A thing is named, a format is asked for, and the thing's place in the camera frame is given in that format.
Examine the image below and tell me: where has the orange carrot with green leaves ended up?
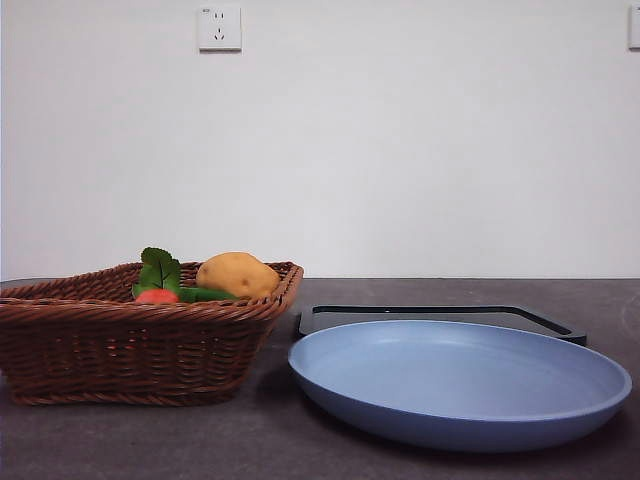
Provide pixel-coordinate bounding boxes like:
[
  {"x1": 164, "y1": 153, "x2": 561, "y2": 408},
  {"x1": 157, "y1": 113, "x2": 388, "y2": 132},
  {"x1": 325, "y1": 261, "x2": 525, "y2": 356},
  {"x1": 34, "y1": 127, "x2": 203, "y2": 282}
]
[{"x1": 131, "y1": 247, "x2": 183, "y2": 305}]

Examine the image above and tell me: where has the light blue round plate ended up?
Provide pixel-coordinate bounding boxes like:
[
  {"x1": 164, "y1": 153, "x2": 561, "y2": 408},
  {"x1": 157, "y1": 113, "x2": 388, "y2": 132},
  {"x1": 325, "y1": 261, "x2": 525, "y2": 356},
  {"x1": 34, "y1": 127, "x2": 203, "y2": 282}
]
[{"x1": 287, "y1": 320, "x2": 634, "y2": 454}]

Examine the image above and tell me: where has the yellow-brown potato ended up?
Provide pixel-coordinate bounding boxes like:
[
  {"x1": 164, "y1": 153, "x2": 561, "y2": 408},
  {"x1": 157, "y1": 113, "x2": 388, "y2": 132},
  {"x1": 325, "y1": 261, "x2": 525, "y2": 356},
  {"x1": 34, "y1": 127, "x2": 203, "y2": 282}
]
[{"x1": 195, "y1": 251, "x2": 281, "y2": 300}]

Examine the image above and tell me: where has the green pepper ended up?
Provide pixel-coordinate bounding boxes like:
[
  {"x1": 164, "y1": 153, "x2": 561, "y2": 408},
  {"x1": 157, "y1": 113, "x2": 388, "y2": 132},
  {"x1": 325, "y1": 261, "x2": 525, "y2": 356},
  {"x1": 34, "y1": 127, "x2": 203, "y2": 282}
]
[{"x1": 177, "y1": 286, "x2": 241, "y2": 303}]

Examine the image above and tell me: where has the brown wicker basket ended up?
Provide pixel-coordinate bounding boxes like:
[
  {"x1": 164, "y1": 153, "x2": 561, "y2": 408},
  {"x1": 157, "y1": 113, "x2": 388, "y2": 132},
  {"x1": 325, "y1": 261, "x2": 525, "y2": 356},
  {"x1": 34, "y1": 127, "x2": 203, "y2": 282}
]
[{"x1": 0, "y1": 260, "x2": 305, "y2": 407}]

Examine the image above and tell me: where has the black cutting board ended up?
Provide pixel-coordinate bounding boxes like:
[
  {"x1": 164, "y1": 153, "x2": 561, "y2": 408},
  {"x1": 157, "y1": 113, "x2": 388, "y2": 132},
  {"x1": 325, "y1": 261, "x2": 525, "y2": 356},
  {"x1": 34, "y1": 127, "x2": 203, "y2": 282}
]
[{"x1": 298, "y1": 304, "x2": 588, "y2": 347}]

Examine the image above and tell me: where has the white wall socket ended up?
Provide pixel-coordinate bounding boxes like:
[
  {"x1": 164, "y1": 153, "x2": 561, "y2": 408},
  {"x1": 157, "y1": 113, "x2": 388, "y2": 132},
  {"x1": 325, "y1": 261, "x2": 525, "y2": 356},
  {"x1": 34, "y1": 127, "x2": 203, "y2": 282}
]
[{"x1": 198, "y1": 5, "x2": 243, "y2": 53}]

